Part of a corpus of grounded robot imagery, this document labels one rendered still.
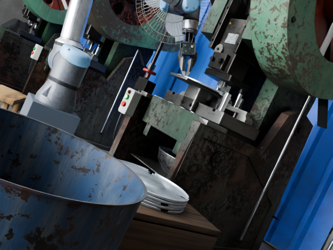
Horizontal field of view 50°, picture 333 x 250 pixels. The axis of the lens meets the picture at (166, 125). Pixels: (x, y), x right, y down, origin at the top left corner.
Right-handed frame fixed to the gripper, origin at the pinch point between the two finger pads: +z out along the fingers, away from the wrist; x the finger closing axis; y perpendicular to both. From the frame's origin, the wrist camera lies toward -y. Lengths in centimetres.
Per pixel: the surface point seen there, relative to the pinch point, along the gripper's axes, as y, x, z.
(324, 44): 15, 57, -16
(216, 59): -10.7, 14.5, -9.8
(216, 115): 5.9, 16.1, 17.7
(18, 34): -244, -208, -54
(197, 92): -3.0, 6.7, 7.5
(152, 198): 71, -4, 42
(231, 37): -12.6, 20.9, -21.6
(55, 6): -252, -169, -92
